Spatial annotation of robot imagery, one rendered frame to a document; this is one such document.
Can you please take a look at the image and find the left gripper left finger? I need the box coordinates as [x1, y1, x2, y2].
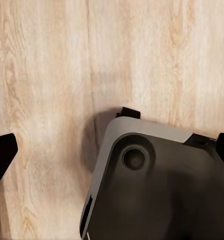
[0, 133, 18, 180]

